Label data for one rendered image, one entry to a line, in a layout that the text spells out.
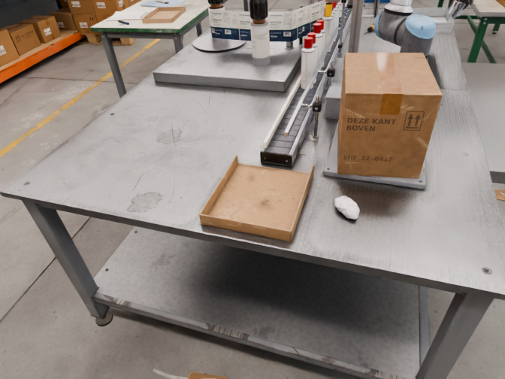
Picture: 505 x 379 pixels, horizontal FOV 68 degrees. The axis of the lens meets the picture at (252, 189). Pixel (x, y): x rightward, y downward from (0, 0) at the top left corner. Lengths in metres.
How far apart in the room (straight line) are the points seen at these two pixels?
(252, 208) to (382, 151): 0.41
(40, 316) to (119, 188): 1.07
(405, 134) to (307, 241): 0.40
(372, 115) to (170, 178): 0.65
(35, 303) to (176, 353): 0.81
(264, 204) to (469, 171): 0.65
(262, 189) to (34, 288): 1.51
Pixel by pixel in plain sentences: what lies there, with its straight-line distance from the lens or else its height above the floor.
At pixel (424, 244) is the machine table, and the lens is 1.05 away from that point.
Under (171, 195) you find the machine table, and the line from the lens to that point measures 1.18.
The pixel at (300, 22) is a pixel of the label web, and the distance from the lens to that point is 2.10.
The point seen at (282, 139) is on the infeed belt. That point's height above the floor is 0.88.
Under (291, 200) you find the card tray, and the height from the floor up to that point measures 0.83.
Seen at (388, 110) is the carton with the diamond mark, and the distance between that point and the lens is 1.07.
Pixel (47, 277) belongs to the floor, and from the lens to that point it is 2.33.
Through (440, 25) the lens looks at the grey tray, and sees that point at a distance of 2.13.
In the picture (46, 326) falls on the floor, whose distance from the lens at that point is 2.12.
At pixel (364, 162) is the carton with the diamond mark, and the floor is 0.90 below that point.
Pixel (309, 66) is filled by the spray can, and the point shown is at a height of 0.98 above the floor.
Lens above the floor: 1.56
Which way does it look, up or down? 39 degrees down
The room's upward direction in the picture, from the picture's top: 5 degrees counter-clockwise
